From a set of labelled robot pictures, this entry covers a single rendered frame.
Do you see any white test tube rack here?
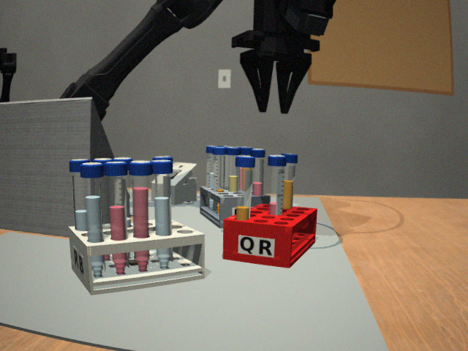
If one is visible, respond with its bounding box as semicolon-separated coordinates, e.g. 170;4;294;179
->
69;220;205;295

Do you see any red test tube rack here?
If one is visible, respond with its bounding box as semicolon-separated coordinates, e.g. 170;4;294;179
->
223;204;317;268

